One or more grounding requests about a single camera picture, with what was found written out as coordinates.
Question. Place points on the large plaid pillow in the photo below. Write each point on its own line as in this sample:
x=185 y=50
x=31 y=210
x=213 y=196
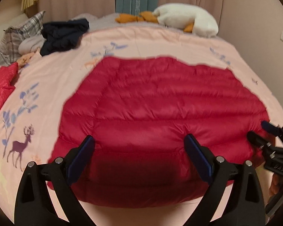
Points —
x=21 y=31

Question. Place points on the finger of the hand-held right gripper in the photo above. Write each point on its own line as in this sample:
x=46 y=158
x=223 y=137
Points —
x=259 y=140
x=268 y=126

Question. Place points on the white goose plush toy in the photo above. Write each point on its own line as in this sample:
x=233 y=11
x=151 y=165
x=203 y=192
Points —
x=186 y=16

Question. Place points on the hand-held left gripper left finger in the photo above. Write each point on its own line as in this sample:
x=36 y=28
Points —
x=81 y=160

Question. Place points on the peach small cloth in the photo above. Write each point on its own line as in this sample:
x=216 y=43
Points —
x=26 y=58

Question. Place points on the light red folded jacket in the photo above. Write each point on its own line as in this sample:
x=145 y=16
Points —
x=2 y=82

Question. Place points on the person's right hand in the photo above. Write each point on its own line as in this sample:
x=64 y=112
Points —
x=276 y=186

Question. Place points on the pink deer print duvet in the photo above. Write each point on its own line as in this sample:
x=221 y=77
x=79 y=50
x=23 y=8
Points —
x=61 y=58

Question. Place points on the light grey garment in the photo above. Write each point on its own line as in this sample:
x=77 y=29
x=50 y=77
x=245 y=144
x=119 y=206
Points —
x=30 y=44

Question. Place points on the red down jacket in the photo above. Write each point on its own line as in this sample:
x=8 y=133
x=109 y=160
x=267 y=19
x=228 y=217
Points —
x=155 y=103

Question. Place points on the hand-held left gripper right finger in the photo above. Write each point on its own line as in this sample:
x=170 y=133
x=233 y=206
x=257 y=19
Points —
x=198 y=160

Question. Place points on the navy blue clothes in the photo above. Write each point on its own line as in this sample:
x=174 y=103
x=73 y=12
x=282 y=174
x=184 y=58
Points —
x=61 y=36

